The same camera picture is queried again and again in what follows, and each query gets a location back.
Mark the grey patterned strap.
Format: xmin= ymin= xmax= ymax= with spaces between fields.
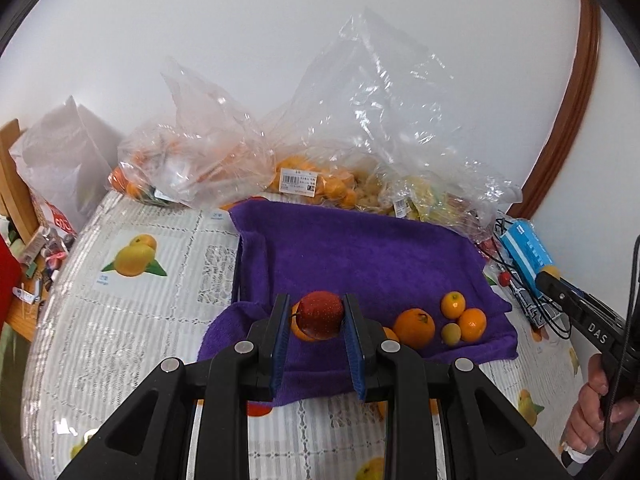
xmin=510 ymin=280 xmax=566 ymax=331

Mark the clear bag of red produce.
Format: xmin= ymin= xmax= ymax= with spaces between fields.
xmin=475 ymin=235 xmax=503 ymax=263

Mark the large orange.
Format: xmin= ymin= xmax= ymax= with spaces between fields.
xmin=393 ymin=307 xmax=437 ymax=350

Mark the red paper bag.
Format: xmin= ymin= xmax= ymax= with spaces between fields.
xmin=0 ymin=240 xmax=23 ymax=331

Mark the clear plastic bag with oranges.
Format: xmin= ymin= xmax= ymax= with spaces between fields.
xmin=110 ymin=57 xmax=263 ymax=208

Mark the labelled clear bag of oranges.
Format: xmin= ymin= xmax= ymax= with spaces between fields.
xmin=257 ymin=10 xmax=456 ymax=211

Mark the red apple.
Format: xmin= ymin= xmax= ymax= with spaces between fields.
xmin=297 ymin=291 xmax=346 ymax=341

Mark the blue tissue pack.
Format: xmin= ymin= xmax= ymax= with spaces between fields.
xmin=500 ymin=219 xmax=553 ymax=296

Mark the wooden chair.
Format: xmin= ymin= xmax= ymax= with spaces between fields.
xmin=0 ymin=119 xmax=46 ymax=256

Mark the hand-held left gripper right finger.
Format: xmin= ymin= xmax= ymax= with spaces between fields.
xmin=342 ymin=294 xmax=571 ymax=480

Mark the purple towel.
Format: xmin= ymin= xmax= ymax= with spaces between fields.
xmin=197 ymin=199 xmax=520 ymax=406

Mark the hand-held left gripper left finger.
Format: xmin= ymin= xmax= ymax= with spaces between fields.
xmin=57 ymin=294 xmax=292 ymax=480

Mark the fruit print tablecloth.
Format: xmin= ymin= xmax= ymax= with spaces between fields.
xmin=25 ymin=190 xmax=586 ymax=480

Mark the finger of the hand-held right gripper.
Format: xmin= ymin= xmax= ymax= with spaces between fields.
xmin=535 ymin=271 xmax=593 ymax=328

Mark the black tangled cable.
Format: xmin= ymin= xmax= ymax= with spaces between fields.
xmin=487 ymin=215 xmax=571 ymax=340

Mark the person's right hand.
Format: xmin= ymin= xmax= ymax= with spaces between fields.
xmin=565 ymin=352 xmax=640 ymax=453

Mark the brown wooden door frame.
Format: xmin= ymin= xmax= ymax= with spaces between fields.
xmin=505 ymin=0 xmax=601 ymax=221

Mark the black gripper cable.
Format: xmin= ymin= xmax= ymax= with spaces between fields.
xmin=602 ymin=234 xmax=640 ymax=453

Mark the clear bag of yellow produce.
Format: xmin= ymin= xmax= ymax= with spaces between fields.
xmin=350 ymin=155 xmax=523 ymax=238

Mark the white plastic bag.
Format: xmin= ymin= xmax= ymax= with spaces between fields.
xmin=10 ymin=95 xmax=123 ymax=233

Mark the red white snack packet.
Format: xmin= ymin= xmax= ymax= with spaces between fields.
xmin=37 ymin=199 xmax=78 ymax=238

